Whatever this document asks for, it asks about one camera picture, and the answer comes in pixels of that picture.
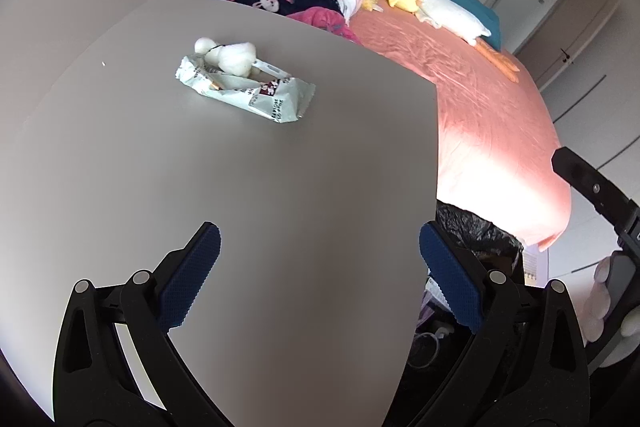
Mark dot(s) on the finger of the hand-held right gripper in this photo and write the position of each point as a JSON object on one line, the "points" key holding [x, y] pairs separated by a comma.
{"points": [[585, 184]]}

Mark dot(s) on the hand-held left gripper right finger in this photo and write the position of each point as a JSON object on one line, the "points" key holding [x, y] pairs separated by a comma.
{"points": [[450, 277]]}

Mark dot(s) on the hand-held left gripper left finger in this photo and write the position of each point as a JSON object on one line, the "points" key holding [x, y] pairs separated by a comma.
{"points": [[192, 277]]}

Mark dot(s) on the purple plastic wrapper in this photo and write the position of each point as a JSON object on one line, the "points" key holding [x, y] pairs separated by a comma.
{"points": [[428, 311]]}

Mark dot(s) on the black trash bag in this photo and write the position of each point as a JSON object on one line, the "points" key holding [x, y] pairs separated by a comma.
{"points": [[475, 227]]}

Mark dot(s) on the person's right hand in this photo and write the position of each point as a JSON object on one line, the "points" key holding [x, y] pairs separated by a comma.
{"points": [[597, 302]]}

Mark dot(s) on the foam floor mat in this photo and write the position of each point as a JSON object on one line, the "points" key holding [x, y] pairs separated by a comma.
{"points": [[531, 264]]}

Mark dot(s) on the white wardrobe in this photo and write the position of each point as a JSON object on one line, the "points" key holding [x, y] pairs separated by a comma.
{"points": [[600, 82]]}

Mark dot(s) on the pink bedsheet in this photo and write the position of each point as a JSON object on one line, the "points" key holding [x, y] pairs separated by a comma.
{"points": [[490, 132]]}

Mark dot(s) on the green white snack wrapper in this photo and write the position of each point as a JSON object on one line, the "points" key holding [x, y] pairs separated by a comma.
{"points": [[265, 99]]}

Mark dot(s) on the white plastic stick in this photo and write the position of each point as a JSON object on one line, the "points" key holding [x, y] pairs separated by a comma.
{"points": [[272, 69]]}

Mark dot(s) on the small white plush toy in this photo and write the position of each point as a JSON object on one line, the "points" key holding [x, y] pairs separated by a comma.
{"points": [[235, 57]]}

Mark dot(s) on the white goose plush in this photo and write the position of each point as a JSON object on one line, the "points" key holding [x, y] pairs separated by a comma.
{"points": [[440, 9]]}

